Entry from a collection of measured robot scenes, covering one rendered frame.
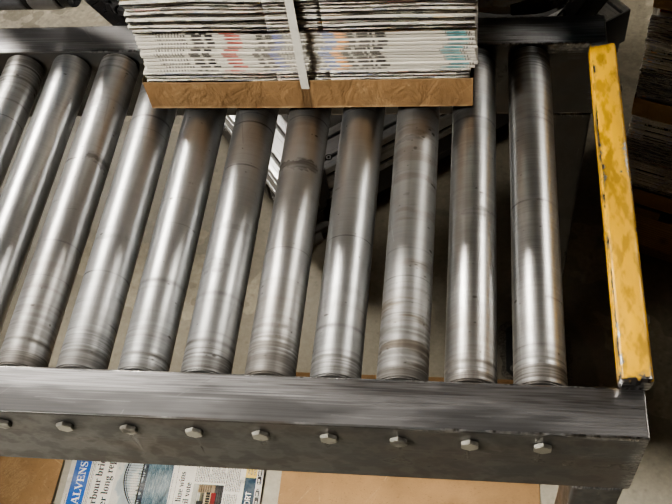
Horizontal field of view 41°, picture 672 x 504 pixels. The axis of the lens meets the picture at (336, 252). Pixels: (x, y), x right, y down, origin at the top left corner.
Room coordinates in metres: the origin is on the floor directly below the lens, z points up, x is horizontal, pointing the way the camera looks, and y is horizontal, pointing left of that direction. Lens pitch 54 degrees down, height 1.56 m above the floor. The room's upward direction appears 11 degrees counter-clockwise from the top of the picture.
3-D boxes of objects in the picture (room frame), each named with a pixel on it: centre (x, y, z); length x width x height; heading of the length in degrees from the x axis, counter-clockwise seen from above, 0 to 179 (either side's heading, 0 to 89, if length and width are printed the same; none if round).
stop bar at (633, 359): (0.54, -0.29, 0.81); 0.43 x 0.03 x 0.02; 166
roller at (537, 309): (0.57, -0.22, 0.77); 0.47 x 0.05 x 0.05; 166
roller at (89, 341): (0.69, 0.22, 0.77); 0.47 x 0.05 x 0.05; 166
